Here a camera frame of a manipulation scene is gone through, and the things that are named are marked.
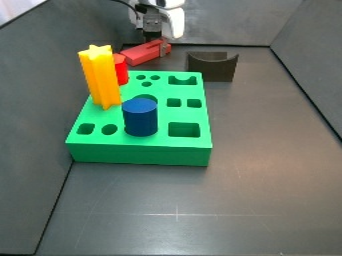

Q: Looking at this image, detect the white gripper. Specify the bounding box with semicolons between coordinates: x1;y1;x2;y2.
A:
128;0;186;56

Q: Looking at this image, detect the red double-square block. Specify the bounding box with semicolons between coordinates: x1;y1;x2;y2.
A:
120;39;160;66

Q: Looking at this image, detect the green foam shape board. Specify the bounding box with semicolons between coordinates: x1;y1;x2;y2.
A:
65;71;212;166

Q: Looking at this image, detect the red cylinder block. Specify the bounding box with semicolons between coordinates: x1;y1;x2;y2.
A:
113;53;128;85

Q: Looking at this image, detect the yellow star prism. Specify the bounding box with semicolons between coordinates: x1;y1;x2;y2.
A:
77;45;121;110

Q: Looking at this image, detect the black arch block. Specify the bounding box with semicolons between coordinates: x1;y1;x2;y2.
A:
186;51;239;82

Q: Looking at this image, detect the blue cylinder block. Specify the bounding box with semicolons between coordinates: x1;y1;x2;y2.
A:
121;98;158;137

